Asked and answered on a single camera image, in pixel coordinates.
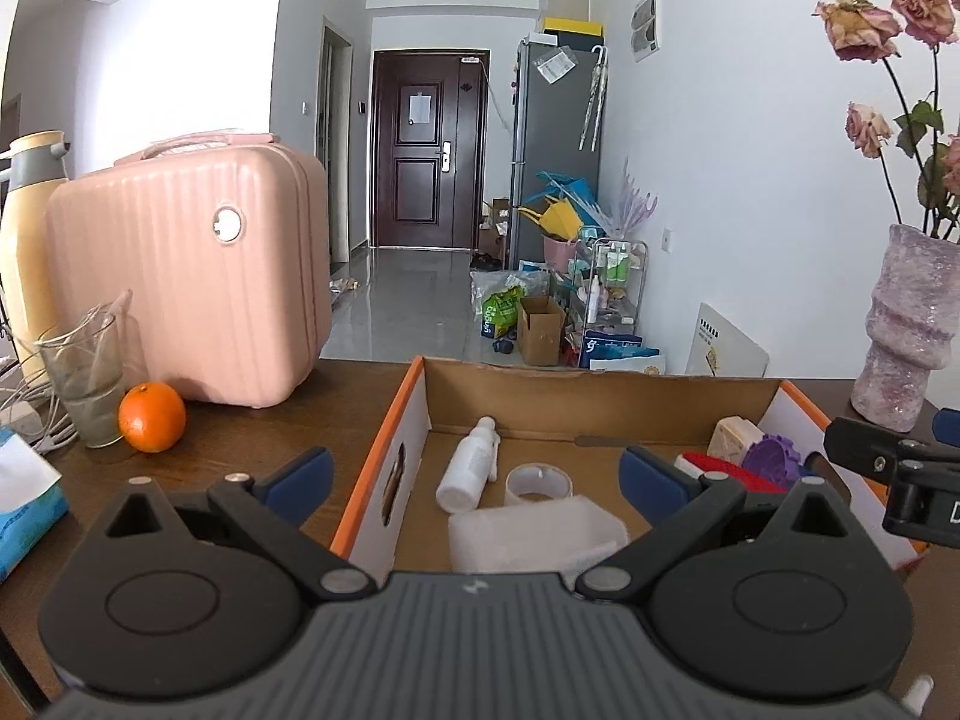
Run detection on red white lint brush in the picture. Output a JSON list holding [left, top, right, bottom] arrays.
[[674, 452, 786, 494]]

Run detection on beige yellow small box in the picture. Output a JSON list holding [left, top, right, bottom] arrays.
[[706, 416, 765, 466]]

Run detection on purple bottle cap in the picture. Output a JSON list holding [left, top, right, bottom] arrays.
[[742, 434, 802, 489]]

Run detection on large white plastic bottle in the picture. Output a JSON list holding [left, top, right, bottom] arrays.
[[448, 496, 628, 577]]

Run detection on white tape roll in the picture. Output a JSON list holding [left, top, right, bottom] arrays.
[[503, 463, 573, 505]]

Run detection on small white spray bottle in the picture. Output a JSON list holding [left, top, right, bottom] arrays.
[[436, 416, 501, 515]]

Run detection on orange fruit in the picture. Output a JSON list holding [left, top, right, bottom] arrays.
[[117, 382, 187, 454]]

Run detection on pink textured vase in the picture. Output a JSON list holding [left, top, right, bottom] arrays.
[[851, 224, 958, 434]]

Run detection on red cardboard box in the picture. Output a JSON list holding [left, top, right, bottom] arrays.
[[328, 354, 932, 587]]

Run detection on small brown cardboard box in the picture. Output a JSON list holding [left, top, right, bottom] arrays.
[[517, 296, 566, 367]]

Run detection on blue tissue pack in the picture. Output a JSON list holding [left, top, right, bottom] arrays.
[[0, 427, 68, 582]]

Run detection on clear glass cup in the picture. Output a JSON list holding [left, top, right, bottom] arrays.
[[36, 289, 132, 449]]

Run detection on pink suitcase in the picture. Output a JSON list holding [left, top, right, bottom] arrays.
[[44, 132, 332, 408]]

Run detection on grey refrigerator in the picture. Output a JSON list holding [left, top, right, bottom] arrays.
[[508, 39, 601, 268]]

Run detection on yellow thermos jug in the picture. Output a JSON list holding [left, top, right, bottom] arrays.
[[2, 130, 70, 383]]

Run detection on dark brown door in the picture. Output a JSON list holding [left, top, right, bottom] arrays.
[[371, 49, 488, 250]]

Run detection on dried pink roses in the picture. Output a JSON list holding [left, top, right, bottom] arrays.
[[810, 0, 960, 242]]

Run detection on yellow box on refrigerator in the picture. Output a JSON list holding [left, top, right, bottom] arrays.
[[540, 16, 604, 39]]

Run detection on wire storage cart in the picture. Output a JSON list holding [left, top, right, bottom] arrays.
[[569, 238, 649, 337]]

